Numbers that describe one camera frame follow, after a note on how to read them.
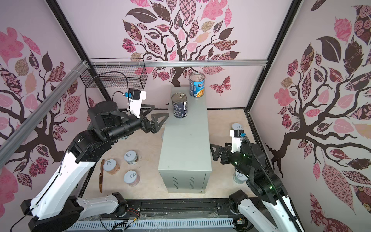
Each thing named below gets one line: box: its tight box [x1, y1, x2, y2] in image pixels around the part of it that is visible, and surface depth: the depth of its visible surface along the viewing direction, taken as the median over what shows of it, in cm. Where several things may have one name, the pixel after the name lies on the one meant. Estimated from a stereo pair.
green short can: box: [231, 122, 243, 130], surface depth 105 cm
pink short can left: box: [123, 170, 141, 187], surface depth 81 cm
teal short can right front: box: [232, 171, 249, 185], surface depth 81 cm
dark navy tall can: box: [171, 92, 188, 119], surface depth 66 cm
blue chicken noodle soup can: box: [188, 72, 206, 99], surface depth 75 cm
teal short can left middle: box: [124, 150, 139, 166], surface depth 89 cm
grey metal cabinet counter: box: [157, 86, 213, 194], surface depth 61 cm
